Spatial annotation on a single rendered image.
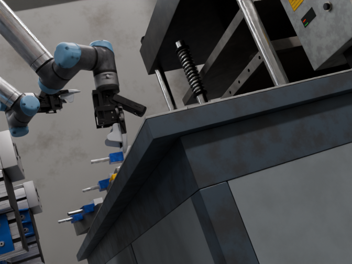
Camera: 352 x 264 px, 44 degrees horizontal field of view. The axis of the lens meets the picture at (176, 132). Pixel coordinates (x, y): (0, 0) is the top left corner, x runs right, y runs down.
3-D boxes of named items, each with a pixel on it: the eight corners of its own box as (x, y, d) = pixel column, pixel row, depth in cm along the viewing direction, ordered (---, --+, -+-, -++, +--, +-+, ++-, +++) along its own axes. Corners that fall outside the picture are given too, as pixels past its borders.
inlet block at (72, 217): (62, 227, 157) (58, 213, 158) (57, 231, 160) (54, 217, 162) (95, 219, 165) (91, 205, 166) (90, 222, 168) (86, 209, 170)
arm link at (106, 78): (116, 79, 142) (119, 69, 134) (118, 92, 141) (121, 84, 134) (92, 81, 140) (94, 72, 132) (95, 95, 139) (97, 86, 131)
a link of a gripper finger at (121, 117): (120, 139, 132) (114, 114, 136) (125, 138, 133) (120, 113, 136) (121, 131, 128) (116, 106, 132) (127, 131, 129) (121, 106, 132)
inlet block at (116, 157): (92, 169, 127) (89, 151, 128) (91, 172, 132) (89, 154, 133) (136, 162, 131) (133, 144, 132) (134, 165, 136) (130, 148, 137)
